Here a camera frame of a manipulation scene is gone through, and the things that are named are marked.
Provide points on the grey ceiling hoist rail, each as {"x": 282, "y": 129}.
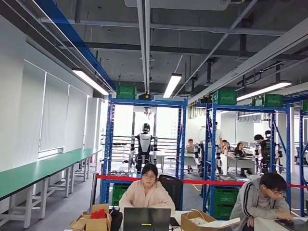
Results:
{"x": 144, "y": 44}

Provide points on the open cardboard box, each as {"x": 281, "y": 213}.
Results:
{"x": 93, "y": 223}

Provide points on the long green-topped table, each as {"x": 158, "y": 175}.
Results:
{"x": 35, "y": 170}

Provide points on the white and black humanoid robot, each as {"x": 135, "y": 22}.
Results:
{"x": 144, "y": 145}

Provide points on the black office chair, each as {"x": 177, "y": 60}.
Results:
{"x": 172, "y": 191}

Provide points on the black bag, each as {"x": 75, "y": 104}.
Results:
{"x": 116, "y": 220}

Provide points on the yellow and black hoist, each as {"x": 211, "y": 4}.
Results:
{"x": 146, "y": 96}

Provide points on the red barrier tape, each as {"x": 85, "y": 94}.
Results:
{"x": 204, "y": 182}

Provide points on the white office desk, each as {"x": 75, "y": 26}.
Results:
{"x": 240, "y": 161}

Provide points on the blue overhead steel beam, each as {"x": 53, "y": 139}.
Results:
{"x": 77, "y": 41}

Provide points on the dark grey laptop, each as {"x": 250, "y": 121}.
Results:
{"x": 146, "y": 220}
{"x": 292, "y": 224}

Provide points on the ceiling strip light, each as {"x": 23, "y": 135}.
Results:
{"x": 263, "y": 91}
{"x": 90, "y": 81}
{"x": 172, "y": 85}

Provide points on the red cloth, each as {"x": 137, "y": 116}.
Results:
{"x": 98, "y": 214}

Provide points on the green plastic crate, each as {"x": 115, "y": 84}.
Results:
{"x": 225, "y": 195}
{"x": 126, "y": 92}
{"x": 225, "y": 97}
{"x": 118, "y": 193}
{"x": 222, "y": 211}
{"x": 305, "y": 106}
{"x": 272, "y": 100}

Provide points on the dark humanoid robot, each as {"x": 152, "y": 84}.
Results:
{"x": 266, "y": 150}

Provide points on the black barrier post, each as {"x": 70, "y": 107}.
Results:
{"x": 93, "y": 191}

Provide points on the black phone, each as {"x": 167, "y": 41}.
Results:
{"x": 174, "y": 222}

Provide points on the person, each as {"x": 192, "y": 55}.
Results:
{"x": 255, "y": 201}
{"x": 258, "y": 137}
{"x": 239, "y": 149}
{"x": 189, "y": 148}
{"x": 146, "y": 194}
{"x": 225, "y": 146}

